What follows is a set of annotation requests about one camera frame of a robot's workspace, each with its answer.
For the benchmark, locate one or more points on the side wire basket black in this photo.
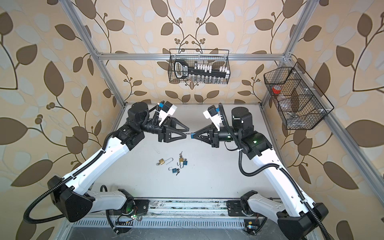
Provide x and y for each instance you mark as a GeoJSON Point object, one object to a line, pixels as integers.
{"type": "Point", "coordinates": [303, 102]}

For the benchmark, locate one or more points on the black tool with white bits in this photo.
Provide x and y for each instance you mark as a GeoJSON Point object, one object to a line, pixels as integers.
{"type": "Point", "coordinates": [182, 70]}

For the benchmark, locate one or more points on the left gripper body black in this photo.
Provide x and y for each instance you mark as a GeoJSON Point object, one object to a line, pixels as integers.
{"type": "Point", "coordinates": [166, 124]}

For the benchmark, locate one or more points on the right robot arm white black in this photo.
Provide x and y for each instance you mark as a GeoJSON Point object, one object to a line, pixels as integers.
{"type": "Point", "coordinates": [298, 214]}

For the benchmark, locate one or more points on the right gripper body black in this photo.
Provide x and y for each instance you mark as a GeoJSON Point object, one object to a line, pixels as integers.
{"type": "Point", "coordinates": [215, 136]}

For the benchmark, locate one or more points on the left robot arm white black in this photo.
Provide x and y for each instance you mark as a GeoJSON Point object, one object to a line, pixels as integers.
{"type": "Point", "coordinates": [71, 194]}

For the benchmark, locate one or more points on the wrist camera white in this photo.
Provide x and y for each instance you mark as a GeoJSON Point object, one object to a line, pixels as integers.
{"type": "Point", "coordinates": [166, 109]}
{"type": "Point", "coordinates": [214, 115]}

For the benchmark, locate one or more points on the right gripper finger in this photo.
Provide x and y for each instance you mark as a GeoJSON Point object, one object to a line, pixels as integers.
{"type": "Point", "coordinates": [205, 138]}
{"type": "Point", "coordinates": [202, 132]}

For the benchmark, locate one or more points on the long-shackle brass padlock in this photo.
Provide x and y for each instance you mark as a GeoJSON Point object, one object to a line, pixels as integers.
{"type": "Point", "coordinates": [166, 161]}

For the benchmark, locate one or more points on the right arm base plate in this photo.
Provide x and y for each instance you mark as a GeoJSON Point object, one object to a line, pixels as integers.
{"type": "Point", "coordinates": [235, 209]}

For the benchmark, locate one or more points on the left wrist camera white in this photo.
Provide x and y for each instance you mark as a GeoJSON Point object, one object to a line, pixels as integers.
{"type": "Point", "coordinates": [166, 109]}

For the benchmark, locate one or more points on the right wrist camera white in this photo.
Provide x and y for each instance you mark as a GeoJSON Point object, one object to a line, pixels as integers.
{"type": "Point", "coordinates": [214, 115]}

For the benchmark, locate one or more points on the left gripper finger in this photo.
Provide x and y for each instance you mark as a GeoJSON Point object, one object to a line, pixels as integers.
{"type": "Point", "coordinates": [174, 135]}
{"type": "Point", "coordinates": [177, 125]}

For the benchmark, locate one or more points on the brass padlock with keys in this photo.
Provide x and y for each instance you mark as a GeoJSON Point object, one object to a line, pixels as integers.
{"type": "Point", "coordinates": [181, 160]}

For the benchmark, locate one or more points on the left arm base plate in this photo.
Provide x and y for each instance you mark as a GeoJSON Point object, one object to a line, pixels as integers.
{"type": "Point", "coordinates": [132, 207]}

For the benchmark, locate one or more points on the back wire basket black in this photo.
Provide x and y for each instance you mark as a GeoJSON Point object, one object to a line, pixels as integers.
{"type": "Point", "coordinates": [215, 57]}

